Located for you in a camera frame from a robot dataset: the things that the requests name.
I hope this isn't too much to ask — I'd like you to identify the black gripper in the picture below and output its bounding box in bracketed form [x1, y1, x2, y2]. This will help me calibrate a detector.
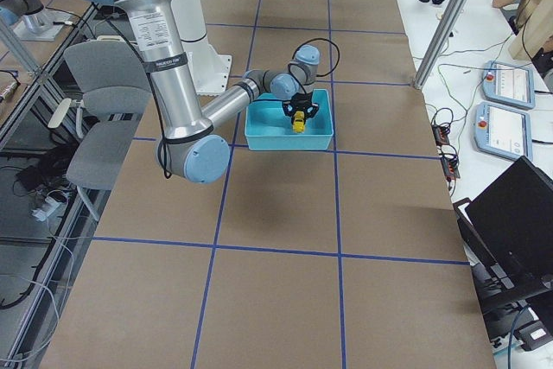
[282, 94, 319, 118]

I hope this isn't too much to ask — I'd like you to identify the yellow beetle toy car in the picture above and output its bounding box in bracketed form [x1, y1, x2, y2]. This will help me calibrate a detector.
[292, 111, 306, 134]

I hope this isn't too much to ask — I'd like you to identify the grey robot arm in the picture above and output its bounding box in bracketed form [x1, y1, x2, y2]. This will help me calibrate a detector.
[88, 0, 320, 183]

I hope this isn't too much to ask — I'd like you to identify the another grey robot arm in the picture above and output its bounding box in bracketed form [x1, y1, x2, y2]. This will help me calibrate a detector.
[1, 0, 61, 41]

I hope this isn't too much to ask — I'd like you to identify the light blue plastic bin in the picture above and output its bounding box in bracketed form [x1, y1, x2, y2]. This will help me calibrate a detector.
[245, 89, 334, 150]

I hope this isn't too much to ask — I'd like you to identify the grey office chair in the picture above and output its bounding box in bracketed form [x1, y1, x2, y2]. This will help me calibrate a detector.
[48, 40, 152, 221]

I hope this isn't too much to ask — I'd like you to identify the near teach pendant tablet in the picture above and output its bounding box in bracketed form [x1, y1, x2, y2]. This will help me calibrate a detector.
[474, 101, 533, 161]

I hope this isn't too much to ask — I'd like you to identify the teach pendant tablet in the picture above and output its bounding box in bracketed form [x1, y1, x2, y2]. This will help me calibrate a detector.
[474, 101, 533, 161]
[482, 60, 535, 110]

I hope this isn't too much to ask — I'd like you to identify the far teach pendant tablet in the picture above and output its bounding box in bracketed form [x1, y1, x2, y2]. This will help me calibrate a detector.
[482, 60, 535, 110]

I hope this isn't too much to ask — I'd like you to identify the black laptop on stand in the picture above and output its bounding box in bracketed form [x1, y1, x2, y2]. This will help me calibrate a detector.
[454, 156, 552, 321]

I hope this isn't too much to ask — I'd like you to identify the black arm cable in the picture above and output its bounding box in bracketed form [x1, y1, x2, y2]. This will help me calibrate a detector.
[287, 37, 341, 98]

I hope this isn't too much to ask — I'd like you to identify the white metal mount base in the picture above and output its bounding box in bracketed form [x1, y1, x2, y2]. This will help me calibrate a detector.
[171, 0, 232, 96]

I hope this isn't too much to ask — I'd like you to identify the grey aluminium post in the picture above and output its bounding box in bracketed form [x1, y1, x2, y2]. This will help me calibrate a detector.
[412, 0, 467, 90]

